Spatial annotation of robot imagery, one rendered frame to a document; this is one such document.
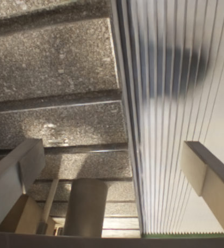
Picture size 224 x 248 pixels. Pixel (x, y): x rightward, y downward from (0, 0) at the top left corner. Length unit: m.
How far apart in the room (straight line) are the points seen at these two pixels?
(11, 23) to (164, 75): 0.21
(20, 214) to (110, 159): 0.27
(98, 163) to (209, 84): 0.23
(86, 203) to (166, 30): 0.31
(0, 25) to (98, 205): 0.32
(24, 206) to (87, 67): 0.38
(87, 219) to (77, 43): 0.28
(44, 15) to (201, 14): 0.18
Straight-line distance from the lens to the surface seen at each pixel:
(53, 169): 0.39
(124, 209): 0.51
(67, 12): 0.23
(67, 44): 0.22
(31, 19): 0.24
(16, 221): 0.50
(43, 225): 0.38
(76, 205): 0.37
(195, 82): 0.31
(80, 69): 0.23
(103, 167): 0.35
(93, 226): 0.36
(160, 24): 0.27
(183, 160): 0.17
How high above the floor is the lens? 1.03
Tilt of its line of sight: 48 degrees down
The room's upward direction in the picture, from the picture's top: 175 degrees counter-clockwise
